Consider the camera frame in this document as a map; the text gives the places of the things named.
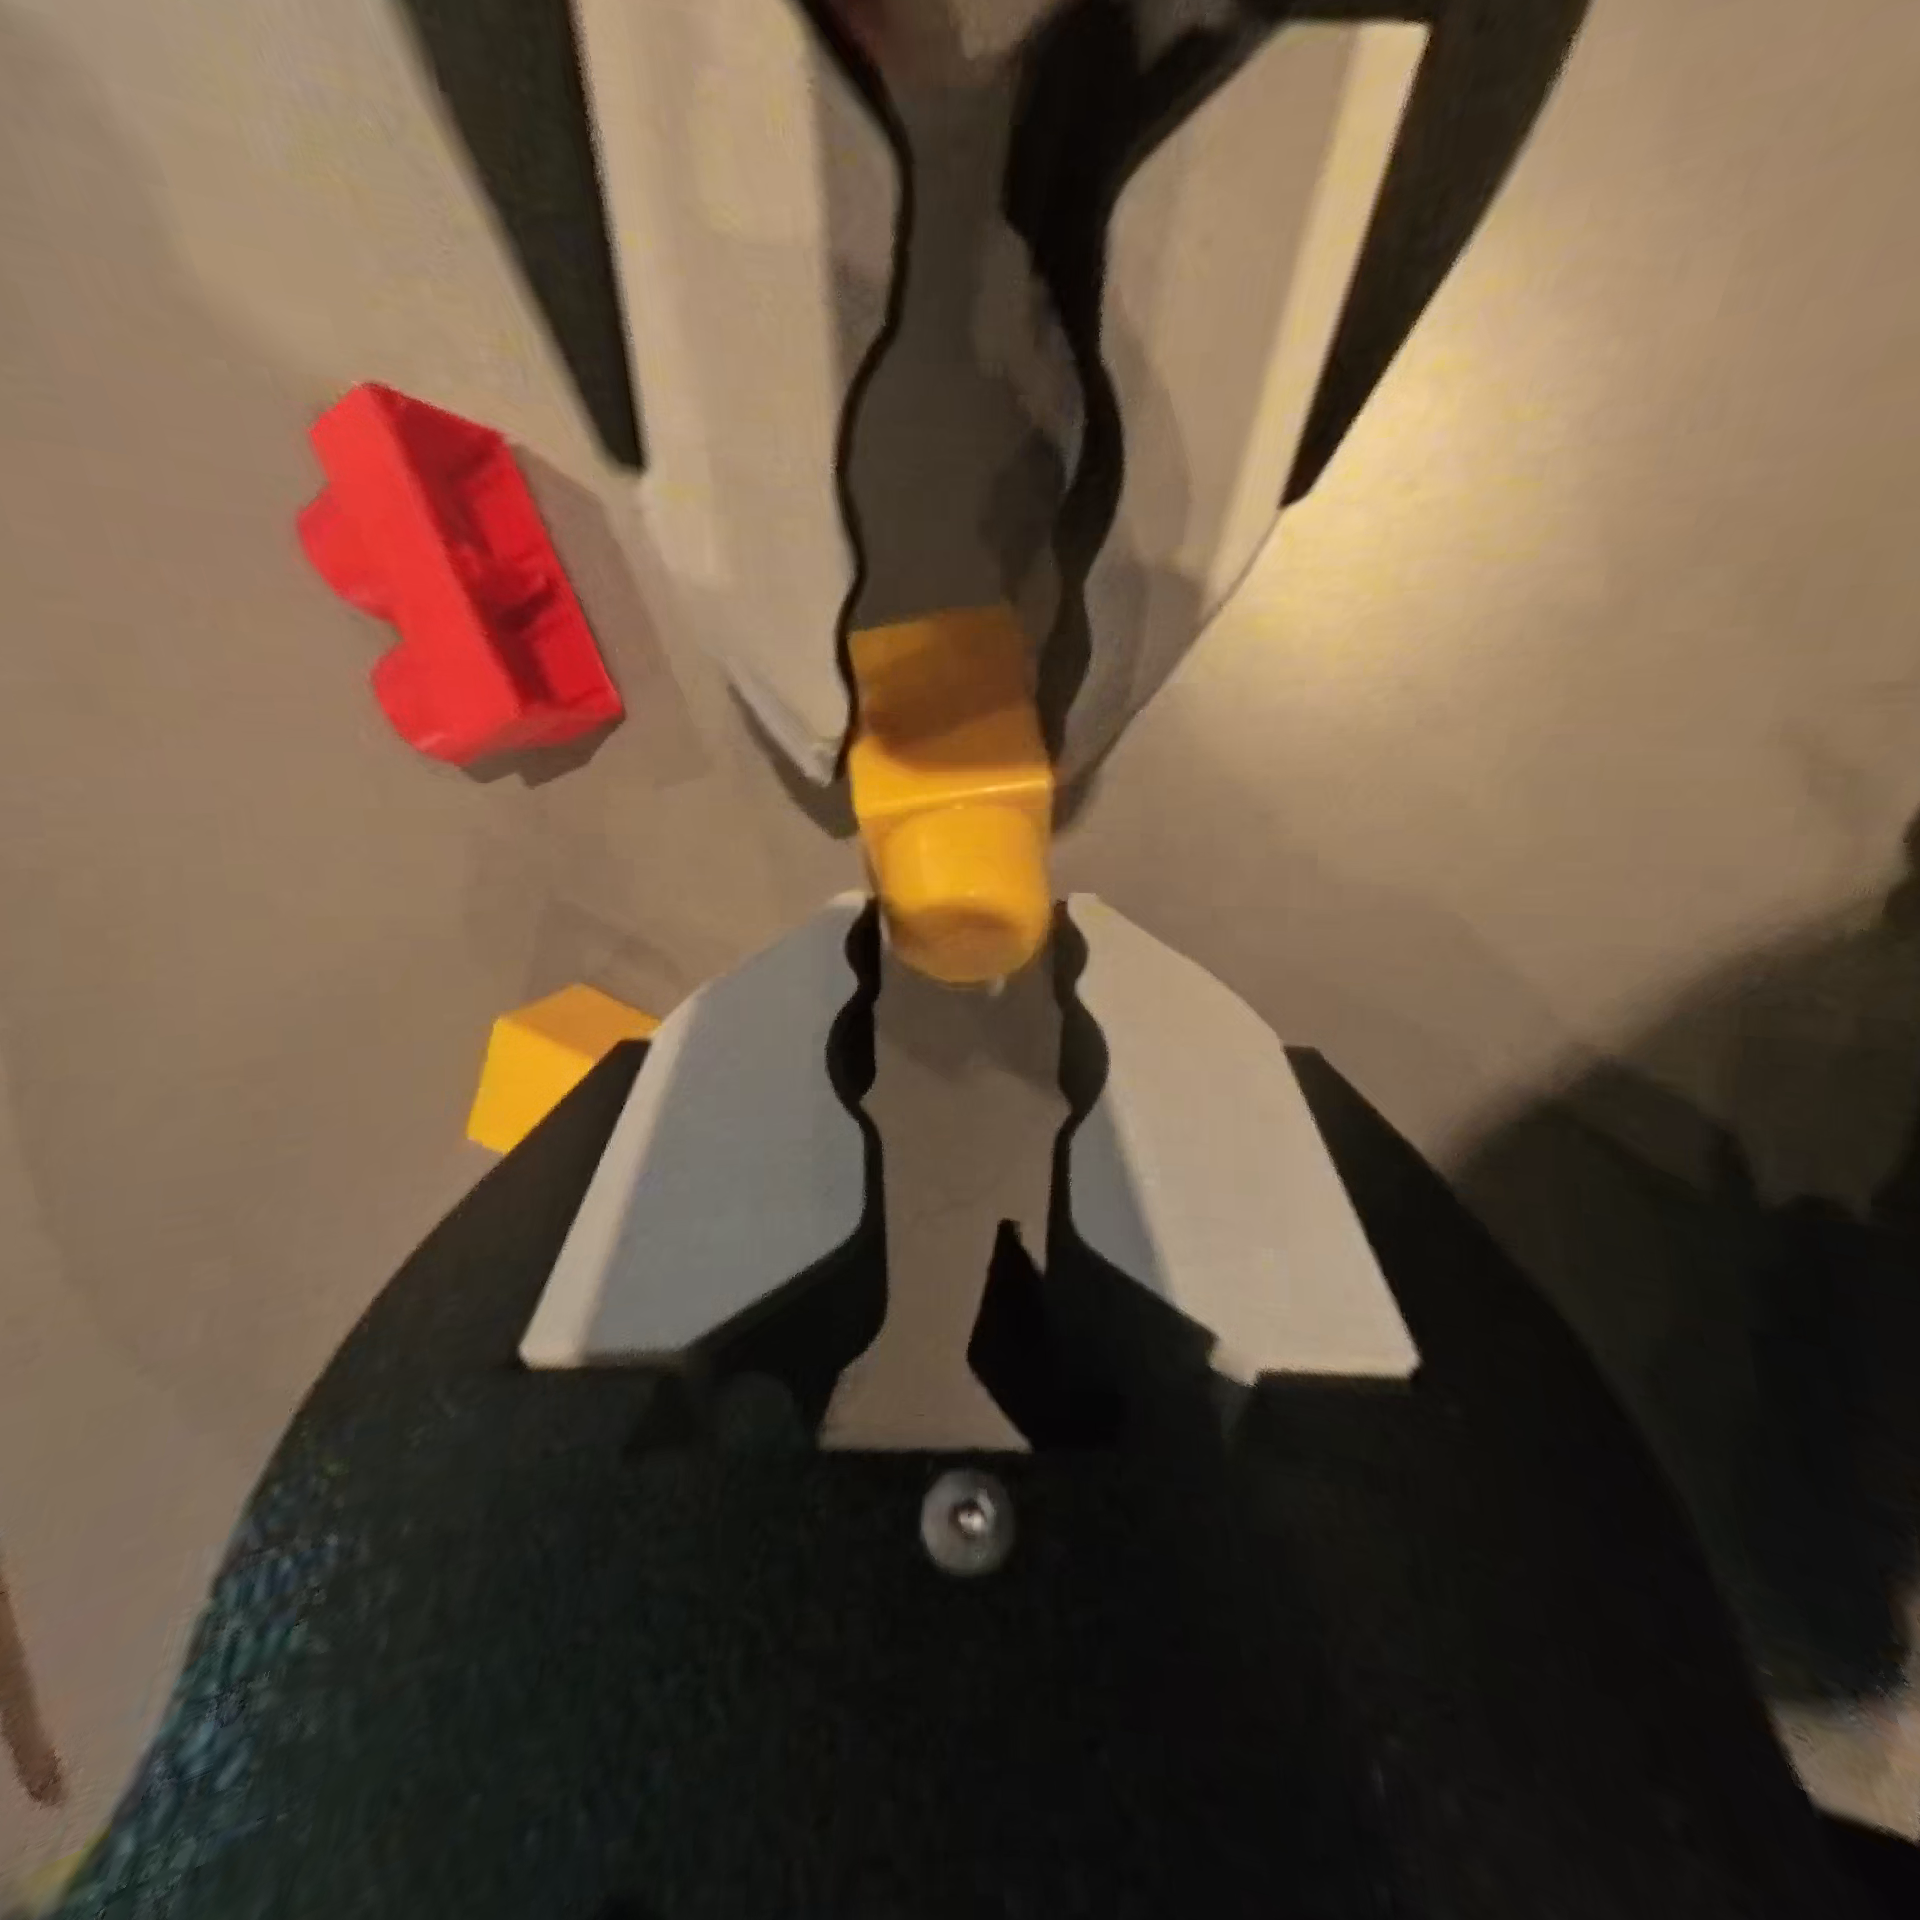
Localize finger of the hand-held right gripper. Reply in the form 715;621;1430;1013
1005;0;1430;783
577;0;921;789

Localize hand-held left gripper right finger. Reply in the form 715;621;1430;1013
966;892;1421;1445

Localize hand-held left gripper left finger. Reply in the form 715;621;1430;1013
519;892;886;1373

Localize yellow one-stud block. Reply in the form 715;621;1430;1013
843;609;1062;987
469;983;662;1157

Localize red two-stud block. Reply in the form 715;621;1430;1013
294;382;626;767

